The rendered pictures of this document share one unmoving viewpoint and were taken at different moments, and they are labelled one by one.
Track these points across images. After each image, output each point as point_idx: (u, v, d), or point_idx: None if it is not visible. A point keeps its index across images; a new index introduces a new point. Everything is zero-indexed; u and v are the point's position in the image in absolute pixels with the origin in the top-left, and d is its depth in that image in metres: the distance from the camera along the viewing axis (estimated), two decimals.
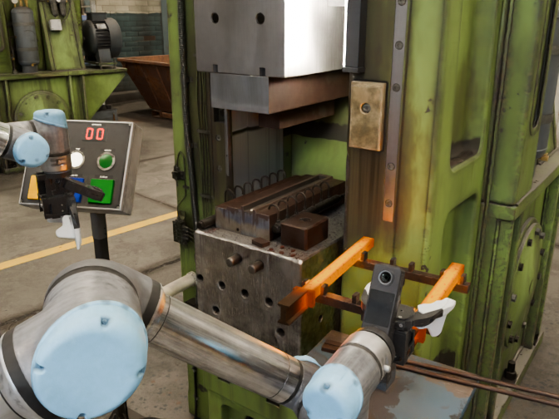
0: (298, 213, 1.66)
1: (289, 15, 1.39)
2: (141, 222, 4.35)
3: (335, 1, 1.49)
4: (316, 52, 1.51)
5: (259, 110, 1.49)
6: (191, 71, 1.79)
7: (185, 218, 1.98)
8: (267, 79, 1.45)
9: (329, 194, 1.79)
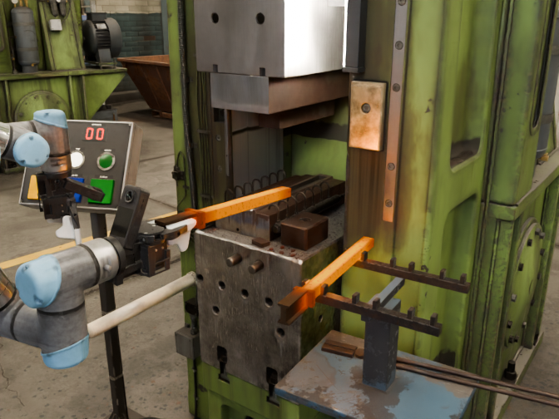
0: (298, 213, 1.66)
1: (289, 15, 1.39)
2: None
3: (335, 1, 1.49)
4: (316, 52, 1.51)
5: (259, 110, 1.49)
6: (191, 71, 1.79)
7: None
8: (267, 79, 1.45)
9: (329, 194, 1.79)
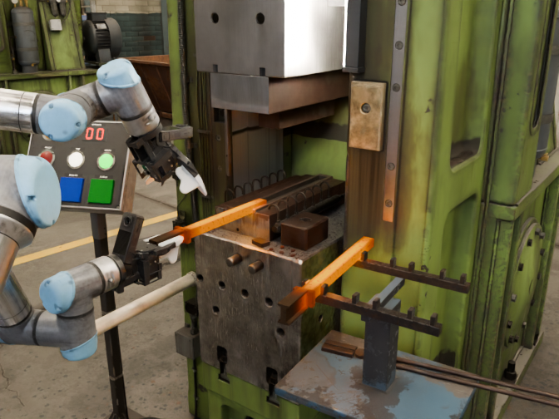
0: (298, 213, 1.66)
1: (289, 15, 1.39)
2: None
3: (335, 1, 1.49)
4: (316, 52, 1.51)
5: (259, 110, 1.49)
6: (191, 71, 1.79)
7: (185, 218, 1.98)
8: (267, 79, 1.45)
9: (329, 194, 1.79)
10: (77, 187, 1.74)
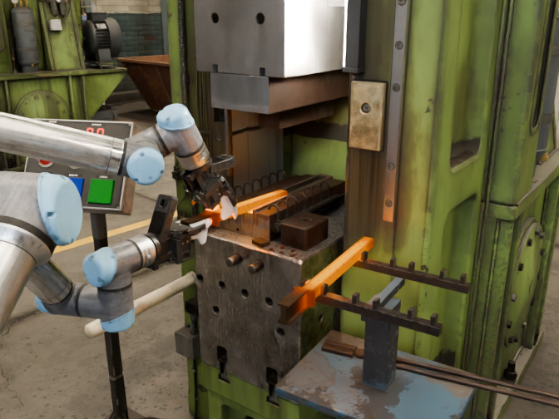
0: (298, 213, 1.66)
1: (289, 15, 1.39)
2: (141, 222, 4.35)
3: (335, 1, 1.49)
4: (316, 52, 1.51)
5: (259, 110, 1.49)
6: (191, 71, 1.79)
7: (185, 218, 1.98)
8: (267, 79, 1.45)
9: (329, 194, 1.79)
10: (77, 187, 1.74)
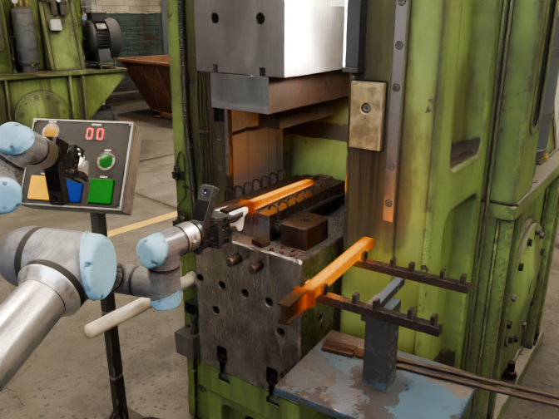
0: (298, 213, 1.66)
1: (289, 15, 1.39)
2: (141, 222, 4.35)
3: (335, 1, 1.49)
4: (316, 52, 1.51)
5: (259, 110, 1.49)
6: (191, 71, 1.79)
7: (185, 218, 1.98)
8: (267, 79, 1.45)
9: (329, 194, 1.79)
10: (77, 187, 1.74)
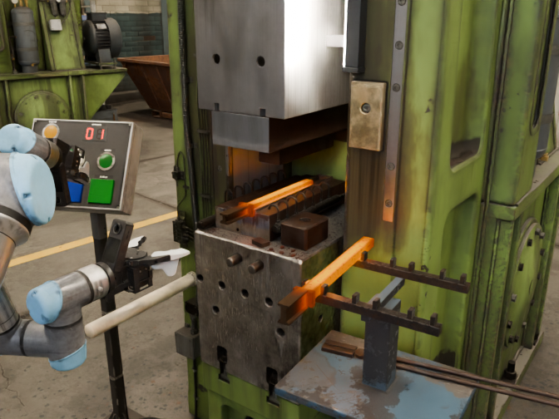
0: (298, 213, 1.66)
1: (289, 59, 1.42)
2: (141, 222, 4.35)
3: (333, 42, 1.53)
4: (315, 91, 1.55)
5: (259, 149, 1.53)
6: (191, 71, 1.79)
7: (185, 218, 1.98)
8: (267, 120, 1.49)
9: (329, 194, 1.79)
10: (77, 187, 1.74)
